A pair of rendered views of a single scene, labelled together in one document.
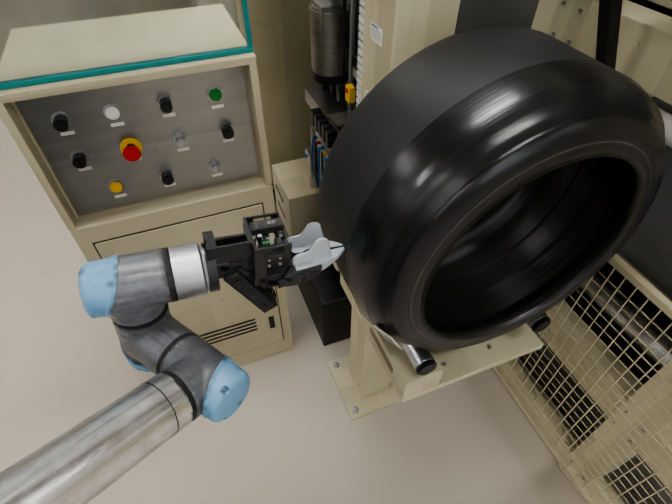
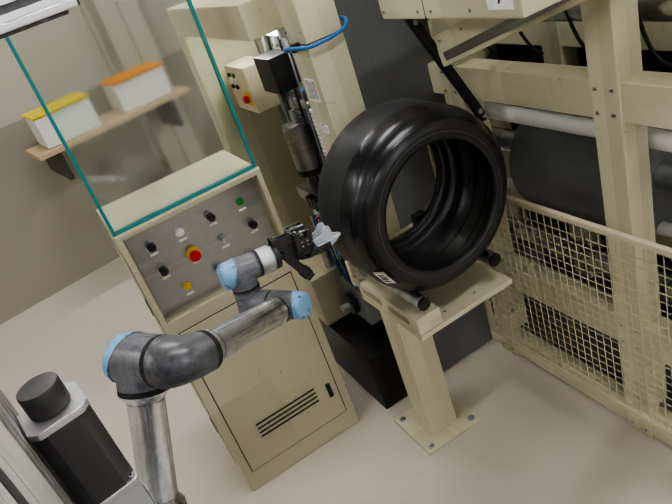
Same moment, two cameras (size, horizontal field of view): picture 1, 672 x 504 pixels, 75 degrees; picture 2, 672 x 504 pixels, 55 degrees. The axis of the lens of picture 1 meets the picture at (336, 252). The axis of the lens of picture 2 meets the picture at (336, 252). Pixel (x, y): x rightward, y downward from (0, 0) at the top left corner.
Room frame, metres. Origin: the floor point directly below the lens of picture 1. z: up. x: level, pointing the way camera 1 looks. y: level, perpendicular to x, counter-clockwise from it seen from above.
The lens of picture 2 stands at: (-1.15, -0.02, 2.01)
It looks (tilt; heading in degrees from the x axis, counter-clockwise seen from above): 28 degrees down; 1
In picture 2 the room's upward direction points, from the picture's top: 20 degrees counter-clockwise
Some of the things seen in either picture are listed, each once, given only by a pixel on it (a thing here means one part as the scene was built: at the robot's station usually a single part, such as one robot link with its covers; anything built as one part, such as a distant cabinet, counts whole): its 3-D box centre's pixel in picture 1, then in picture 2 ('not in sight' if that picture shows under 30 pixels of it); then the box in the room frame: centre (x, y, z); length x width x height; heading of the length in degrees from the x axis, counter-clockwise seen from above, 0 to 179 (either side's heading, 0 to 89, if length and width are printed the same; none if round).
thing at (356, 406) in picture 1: (368, 378); (436, 418); (0.88, -0.14, 0.01); 0.27 x 0.27 x 0.02; 21
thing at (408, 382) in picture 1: (385, 318); (397, 300); (0.60, -0.12, 0.83); 0.36 x 0.09 x 0.06; 21
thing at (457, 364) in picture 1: (435, 310); (433, 288); (0.65, -0.25, 0.80); 0.37 x 0.36 x 0.02; 111
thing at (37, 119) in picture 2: not in sight; (62, 120); (3.45, 1.56, 1.25); 0.42 x 0.35 x 0.23; 120
